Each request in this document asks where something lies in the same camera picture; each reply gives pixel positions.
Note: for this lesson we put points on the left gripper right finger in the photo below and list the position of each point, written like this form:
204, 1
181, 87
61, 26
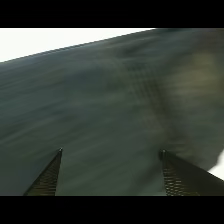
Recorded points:
183, 178

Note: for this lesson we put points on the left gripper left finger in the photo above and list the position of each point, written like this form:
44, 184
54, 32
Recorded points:
48, 180

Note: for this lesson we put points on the dark blue jeans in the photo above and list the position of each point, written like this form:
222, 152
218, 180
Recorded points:
100, 110

